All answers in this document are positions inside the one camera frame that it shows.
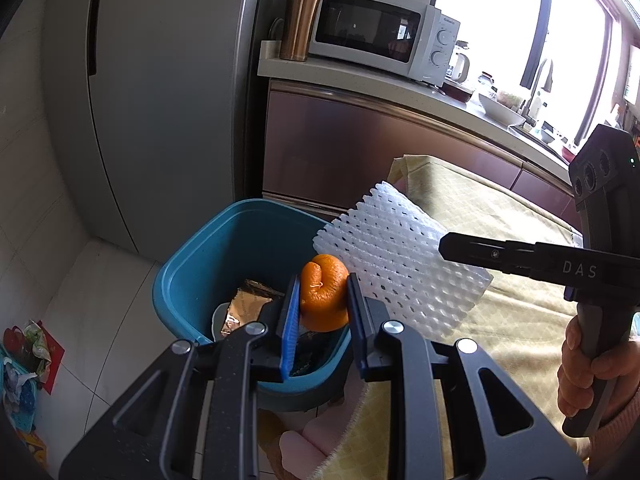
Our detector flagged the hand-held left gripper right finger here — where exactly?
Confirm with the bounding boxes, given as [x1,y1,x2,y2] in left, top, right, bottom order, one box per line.
[346,272,587,480]

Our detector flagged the copper travel tumbler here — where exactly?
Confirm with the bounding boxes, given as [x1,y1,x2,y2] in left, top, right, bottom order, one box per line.
[279,0,326,62]

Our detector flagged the white foam fruit net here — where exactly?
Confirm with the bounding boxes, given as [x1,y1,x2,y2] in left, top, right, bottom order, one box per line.
[312,181,495,338]

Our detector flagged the grey refrigerator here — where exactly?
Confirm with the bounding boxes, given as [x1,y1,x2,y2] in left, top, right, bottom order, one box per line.
[40,0,271,261]

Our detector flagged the white water heater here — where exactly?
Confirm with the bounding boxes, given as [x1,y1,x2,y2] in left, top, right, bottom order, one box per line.
[622,44,640,103]

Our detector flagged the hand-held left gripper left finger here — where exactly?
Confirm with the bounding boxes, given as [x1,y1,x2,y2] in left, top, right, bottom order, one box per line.
[59,275,302,480]

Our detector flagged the dark red food container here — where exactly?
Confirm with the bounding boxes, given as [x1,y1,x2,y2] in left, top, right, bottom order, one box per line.
[440,80,475,103]

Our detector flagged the white microwave oven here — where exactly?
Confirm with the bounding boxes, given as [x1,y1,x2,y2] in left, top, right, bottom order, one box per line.
[307,0,462,88]

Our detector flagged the person's right hand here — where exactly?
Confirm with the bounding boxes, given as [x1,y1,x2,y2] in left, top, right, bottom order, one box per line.
[557,317,640,418]

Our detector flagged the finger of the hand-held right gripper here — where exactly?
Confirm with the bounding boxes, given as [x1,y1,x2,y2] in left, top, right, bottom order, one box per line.
[439,231,538,281]

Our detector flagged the kitchen window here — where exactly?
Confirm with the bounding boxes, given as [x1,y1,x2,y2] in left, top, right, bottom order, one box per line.
[435,0,616,146]

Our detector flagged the orange peel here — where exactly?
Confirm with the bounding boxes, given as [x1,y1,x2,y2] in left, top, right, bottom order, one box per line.
[299,254,351,333]

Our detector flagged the golden foil snack wrapper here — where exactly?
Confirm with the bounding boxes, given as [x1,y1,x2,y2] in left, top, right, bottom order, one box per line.
[220,280,281,341]

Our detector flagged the blue trash bin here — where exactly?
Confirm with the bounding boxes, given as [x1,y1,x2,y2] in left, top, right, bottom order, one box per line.
[152,199,353,413]

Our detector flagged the yellow checked tablecloth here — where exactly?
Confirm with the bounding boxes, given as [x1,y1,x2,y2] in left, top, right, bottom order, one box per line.
[300,154,640,480]

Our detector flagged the steel kitchen faucet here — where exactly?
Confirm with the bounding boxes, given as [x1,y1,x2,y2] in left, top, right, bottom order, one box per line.
[525,58,555,121]

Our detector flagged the kitchen counter cabinet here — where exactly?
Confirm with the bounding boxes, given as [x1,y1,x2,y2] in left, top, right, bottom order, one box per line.
[257,55,583,233]

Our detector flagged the colourful plastic bags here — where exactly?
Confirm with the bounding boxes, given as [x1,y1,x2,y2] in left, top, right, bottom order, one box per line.
[0,320,66,436]

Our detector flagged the large white bowl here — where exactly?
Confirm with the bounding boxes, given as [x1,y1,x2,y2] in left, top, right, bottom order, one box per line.
[477,92,527,127]

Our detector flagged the person's right forearm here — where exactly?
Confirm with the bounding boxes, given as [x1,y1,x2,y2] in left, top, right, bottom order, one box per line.
[590,400,640,476]

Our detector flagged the pink soft cloth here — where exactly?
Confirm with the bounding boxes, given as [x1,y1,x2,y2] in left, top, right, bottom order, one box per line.
[277,370,366,480]

